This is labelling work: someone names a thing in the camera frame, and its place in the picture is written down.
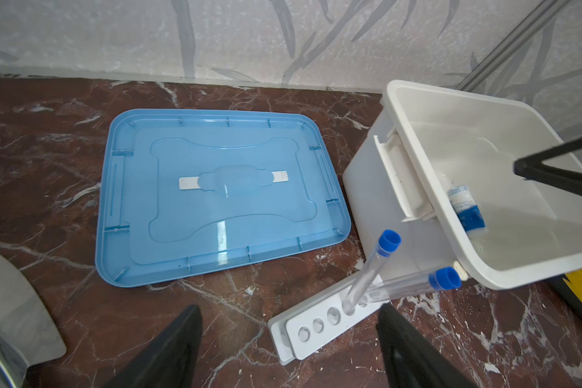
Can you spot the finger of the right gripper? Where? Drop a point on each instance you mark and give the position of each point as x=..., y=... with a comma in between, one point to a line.
x=532, y=167

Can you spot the white test tube rack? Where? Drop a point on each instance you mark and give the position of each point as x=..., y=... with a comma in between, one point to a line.
x=305, y=328

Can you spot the white bottle blue label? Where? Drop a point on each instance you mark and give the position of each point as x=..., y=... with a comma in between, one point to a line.
x=467, y=211

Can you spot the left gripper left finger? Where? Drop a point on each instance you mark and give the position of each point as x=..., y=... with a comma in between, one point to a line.
x=170, y=359

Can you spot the test tube beige cap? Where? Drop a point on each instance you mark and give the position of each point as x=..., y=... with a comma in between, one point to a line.
x=463, y=274

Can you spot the white plastic storage bin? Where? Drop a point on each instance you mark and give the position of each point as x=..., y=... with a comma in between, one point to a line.
x=437, y=168

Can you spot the test tube blue cap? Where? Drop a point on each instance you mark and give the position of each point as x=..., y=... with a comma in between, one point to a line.
x=413, y=285
x=387, y=244

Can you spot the blue plastic bin lid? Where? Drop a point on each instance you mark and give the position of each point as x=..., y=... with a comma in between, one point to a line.
x=190, y=192

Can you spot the metal garden trowel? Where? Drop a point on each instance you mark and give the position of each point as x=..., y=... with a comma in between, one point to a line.
x=28, y=334

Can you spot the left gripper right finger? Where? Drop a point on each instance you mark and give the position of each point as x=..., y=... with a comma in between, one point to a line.
x=409, y=359

